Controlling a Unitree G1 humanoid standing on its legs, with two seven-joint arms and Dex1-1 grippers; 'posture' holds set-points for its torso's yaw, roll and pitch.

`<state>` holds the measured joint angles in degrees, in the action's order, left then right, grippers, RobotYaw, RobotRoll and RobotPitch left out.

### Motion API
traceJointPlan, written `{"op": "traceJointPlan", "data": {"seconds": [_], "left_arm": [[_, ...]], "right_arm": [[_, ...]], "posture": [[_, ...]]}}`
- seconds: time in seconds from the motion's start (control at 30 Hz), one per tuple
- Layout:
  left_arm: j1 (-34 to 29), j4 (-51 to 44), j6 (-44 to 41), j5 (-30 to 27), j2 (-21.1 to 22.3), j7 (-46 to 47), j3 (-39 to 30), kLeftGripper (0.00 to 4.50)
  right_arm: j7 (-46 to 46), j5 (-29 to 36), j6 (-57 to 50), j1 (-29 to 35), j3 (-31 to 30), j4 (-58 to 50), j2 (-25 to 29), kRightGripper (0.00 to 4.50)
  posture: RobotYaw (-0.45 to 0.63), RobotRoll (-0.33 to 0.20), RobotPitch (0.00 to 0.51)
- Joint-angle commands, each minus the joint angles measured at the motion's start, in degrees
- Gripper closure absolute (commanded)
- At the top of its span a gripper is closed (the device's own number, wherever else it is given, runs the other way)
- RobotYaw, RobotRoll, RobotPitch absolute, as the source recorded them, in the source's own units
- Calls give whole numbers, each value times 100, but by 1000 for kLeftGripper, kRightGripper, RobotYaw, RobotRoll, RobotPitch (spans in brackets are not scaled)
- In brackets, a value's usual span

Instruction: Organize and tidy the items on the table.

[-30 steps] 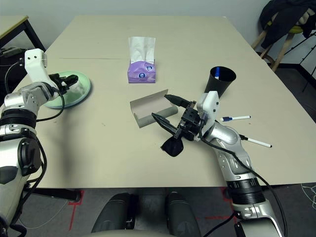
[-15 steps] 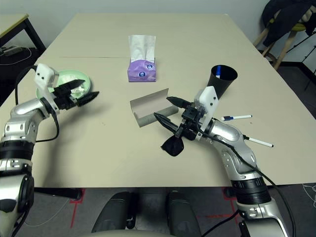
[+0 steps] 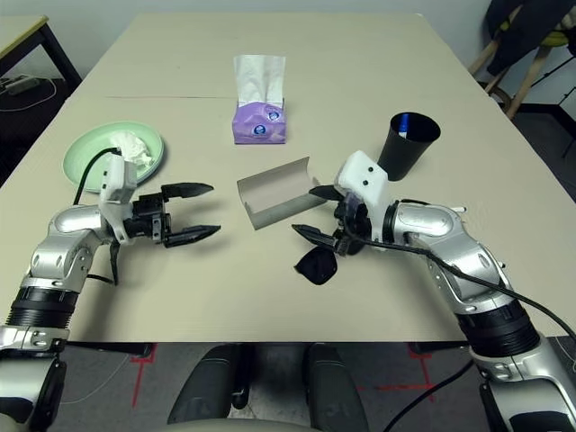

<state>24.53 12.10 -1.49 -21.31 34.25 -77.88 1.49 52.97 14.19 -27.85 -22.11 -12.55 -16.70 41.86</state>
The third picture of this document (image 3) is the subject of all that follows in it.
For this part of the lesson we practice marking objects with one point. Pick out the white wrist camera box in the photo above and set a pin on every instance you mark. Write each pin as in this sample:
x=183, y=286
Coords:
x=119, y=180
x=362, y=180

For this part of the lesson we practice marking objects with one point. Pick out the black jacket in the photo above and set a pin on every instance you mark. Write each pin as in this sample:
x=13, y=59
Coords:
x=526, y=27

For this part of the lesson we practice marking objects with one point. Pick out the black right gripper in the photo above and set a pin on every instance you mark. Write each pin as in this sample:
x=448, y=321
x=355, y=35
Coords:
x=353, y=225

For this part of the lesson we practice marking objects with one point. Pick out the grey power adapter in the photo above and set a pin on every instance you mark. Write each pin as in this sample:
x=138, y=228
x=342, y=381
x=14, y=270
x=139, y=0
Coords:
x=20, y=84

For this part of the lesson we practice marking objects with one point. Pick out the green plate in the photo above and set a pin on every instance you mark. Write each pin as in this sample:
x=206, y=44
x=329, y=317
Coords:
x=85, y=153

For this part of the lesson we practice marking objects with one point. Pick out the grey glasses case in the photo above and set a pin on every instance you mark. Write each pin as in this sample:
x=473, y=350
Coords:
x=274, y=189

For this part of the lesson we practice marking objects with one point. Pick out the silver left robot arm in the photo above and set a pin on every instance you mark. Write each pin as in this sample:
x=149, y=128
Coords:
x=72, y=225

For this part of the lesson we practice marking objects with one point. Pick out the black robot left leg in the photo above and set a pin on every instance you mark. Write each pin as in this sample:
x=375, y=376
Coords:
x=202, y=387

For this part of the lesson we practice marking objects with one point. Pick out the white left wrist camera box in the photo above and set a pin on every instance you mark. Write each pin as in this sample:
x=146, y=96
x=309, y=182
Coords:
x=119, y=180

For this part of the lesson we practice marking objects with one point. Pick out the blue marker pen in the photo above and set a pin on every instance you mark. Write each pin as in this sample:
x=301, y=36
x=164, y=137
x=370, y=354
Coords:
x=404, y=123

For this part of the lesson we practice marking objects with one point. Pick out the black robot leg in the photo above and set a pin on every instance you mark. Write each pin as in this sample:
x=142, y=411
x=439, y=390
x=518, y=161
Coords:
x=337, y=391
x=202, y=387

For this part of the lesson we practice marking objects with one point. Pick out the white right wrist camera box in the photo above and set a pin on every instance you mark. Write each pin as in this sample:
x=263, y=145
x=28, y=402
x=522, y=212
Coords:
x=362, y=180

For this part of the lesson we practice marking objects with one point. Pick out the purple tissue pack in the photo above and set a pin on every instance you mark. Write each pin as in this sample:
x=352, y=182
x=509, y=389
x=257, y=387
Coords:
x=252, y=123

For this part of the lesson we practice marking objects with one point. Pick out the black sunglasses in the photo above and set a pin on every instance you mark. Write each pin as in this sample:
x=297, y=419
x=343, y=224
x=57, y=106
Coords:
x=317, y=267

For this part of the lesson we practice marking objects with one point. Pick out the side table black legs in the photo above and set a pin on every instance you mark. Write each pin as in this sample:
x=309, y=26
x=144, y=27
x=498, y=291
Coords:
x=18, y=27

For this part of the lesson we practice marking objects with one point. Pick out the white flat tissue sheet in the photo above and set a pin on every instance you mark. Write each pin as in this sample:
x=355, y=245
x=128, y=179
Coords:
x=252, y=76

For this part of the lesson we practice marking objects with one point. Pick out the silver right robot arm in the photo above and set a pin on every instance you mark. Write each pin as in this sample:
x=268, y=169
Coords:
x=427, y=220

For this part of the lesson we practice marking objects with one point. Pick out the wooden stool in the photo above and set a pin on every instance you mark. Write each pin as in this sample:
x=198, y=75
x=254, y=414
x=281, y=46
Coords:
x=526, y=83

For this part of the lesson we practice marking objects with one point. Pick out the grey robot torso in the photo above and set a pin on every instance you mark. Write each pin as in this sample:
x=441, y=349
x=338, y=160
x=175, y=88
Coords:
x=234, y=426

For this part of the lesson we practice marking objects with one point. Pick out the yellow green cushion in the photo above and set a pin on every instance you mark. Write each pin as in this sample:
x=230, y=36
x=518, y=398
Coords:
x=558, y=39

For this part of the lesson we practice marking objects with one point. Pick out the black plastic cup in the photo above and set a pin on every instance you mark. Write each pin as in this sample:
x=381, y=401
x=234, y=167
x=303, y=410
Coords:
x=402, y=157

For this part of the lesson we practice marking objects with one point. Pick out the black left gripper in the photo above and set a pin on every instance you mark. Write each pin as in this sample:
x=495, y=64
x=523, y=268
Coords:
x=148, y=220

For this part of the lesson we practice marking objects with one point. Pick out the black robot right leg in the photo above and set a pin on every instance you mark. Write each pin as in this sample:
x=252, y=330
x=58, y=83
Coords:
x=337, y=391

